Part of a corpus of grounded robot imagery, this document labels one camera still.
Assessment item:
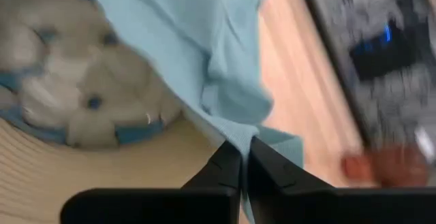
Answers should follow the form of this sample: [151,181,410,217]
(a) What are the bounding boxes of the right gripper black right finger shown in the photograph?
[247,136,436,224]

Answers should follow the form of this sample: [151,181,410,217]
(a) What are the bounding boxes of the teal cloth napkin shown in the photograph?
[84,0,305,224]

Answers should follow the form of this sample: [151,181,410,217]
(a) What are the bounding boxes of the black aluminium table frame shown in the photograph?
[296,0,372,150]

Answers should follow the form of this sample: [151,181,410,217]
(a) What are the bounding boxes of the round woven tan placemat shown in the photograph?
[0,116,239,224]

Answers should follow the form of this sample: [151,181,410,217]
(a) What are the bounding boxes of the black perforated computer case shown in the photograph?
[349,19,426,82]

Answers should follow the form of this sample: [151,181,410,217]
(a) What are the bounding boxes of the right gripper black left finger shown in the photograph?
[60,140,244,224]

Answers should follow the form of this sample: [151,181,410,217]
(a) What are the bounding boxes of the orange translucent plastic cup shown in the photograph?
[340,145,430,188]

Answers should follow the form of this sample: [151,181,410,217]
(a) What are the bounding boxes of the patterned ceramic bowl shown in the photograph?
[0,0,183,150]

